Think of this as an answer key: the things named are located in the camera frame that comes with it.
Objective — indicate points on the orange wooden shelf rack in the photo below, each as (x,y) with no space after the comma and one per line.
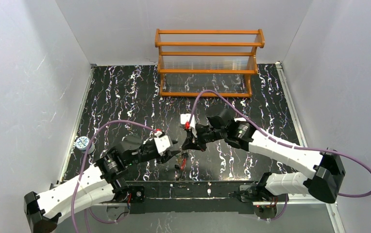
(191,61)

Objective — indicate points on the white black flat box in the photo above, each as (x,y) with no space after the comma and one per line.
(240,119)

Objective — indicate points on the small blue white jar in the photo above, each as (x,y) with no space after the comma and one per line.
(81,144)

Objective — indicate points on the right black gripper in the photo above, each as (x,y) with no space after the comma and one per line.
(195,140)

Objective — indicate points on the metal keyring with red handle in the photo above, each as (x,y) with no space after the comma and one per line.
(182,158)

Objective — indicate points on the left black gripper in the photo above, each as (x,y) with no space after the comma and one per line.
(165,154)

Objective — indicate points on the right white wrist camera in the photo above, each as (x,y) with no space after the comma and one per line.
(188,122)

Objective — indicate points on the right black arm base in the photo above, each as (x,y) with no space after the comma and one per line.
(267,206)

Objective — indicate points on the aluminium front rail frame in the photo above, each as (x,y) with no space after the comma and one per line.
(205,207)

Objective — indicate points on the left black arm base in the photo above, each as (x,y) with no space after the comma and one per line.
(133,194)

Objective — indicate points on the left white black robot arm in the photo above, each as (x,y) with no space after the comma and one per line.
(101,182)

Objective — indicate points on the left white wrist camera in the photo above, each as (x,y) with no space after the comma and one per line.
(162,141)

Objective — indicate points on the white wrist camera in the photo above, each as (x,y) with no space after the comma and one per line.
(162,141)
(188,122)

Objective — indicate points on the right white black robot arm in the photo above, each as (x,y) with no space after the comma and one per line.
(318,173)

